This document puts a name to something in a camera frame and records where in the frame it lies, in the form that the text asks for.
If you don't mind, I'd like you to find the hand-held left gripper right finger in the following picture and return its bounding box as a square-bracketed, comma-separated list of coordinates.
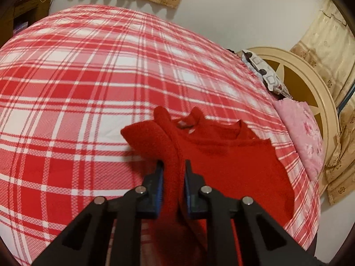
[185, 159, 329, 266]

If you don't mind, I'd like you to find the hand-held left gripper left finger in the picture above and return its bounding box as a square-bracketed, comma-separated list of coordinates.
[33, 159, 165, 266]

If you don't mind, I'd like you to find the red knitted sweater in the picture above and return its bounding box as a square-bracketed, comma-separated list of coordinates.
[121, 106, 295, 266]

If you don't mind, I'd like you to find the red plaid bed sheet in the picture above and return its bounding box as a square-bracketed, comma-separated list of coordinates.
[0, 4, 323, 266]

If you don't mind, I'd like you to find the pink floral pillow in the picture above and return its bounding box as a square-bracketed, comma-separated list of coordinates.
[272, 98, 324, 182]

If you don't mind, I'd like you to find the patterned pillow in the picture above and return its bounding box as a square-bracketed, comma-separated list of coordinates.
[241, 49, 293, 100]

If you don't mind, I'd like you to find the cream wooden headboard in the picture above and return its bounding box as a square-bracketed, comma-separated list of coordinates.
[236, 47, 341, 197]

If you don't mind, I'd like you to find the beige patterned long curtain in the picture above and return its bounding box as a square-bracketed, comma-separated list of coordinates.
[290, 0, 355, 206]

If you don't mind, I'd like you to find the wooden side table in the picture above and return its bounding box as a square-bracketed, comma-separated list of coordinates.
[0, 0, 56, 46]

